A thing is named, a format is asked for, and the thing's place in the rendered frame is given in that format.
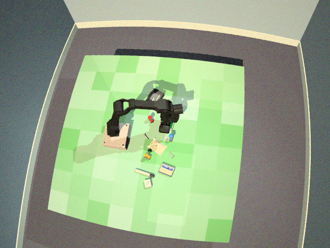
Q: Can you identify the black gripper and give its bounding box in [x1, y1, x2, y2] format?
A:
[159, 115, 171, 134]

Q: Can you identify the beige stamp pad tin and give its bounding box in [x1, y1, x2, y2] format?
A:
[158, 163, 175, 177]

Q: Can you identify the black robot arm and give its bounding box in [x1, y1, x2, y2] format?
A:
[106, 98, 183, 137]

